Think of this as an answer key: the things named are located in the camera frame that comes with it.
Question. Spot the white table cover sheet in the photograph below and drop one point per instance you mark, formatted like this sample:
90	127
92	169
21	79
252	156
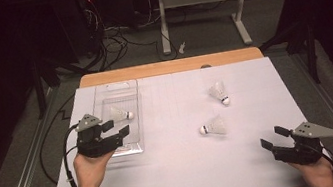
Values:
181	158

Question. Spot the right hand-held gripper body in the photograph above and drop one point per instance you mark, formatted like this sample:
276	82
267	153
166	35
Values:
302	151

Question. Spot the dark equipment box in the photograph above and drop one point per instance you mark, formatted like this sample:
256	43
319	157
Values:
89	24

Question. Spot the small white plastic piece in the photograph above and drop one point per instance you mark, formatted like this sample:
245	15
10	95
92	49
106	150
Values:
182	48

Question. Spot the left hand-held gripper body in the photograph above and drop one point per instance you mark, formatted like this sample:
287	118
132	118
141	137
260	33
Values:
95	145

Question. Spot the person's right hand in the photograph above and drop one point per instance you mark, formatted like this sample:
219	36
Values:
317	176

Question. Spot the clear plastic tray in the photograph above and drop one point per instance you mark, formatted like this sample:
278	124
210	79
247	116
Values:
120	94

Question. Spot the white feather shuttlecock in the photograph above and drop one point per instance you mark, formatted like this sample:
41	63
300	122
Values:
225	100
215	127
129	115

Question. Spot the black metal stand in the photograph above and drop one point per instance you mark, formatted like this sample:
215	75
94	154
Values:
40	93
312	57

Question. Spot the person's left hand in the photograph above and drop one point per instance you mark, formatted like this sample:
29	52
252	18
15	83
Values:
91	173

